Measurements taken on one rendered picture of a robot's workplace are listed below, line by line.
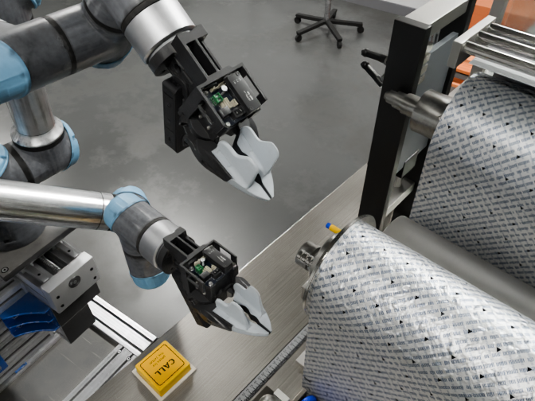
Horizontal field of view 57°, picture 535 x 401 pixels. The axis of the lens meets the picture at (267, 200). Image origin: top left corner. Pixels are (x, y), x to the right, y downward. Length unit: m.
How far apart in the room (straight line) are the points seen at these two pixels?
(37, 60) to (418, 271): 0.49
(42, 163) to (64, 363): 0.81
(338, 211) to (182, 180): 1.56
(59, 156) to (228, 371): 0.66
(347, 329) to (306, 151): 2.25
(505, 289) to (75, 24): 0.62
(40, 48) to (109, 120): 2.53
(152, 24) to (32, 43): 0.15
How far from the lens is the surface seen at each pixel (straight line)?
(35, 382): 1.85
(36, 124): 1.21
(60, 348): 1.88
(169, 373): 0.92
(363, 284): 0.55
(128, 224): 0.85
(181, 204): 2.50
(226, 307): 0.74
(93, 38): 0.68
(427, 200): 0.73
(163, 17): 0.59
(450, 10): 0.81
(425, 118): 0.72
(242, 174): 0.59
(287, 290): 1.03
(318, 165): 2.70
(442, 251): 0.69
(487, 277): 0.69
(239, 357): 0.95
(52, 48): 0.66
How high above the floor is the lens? 1.74
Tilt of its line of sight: 44 degrees down
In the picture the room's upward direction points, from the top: straight up
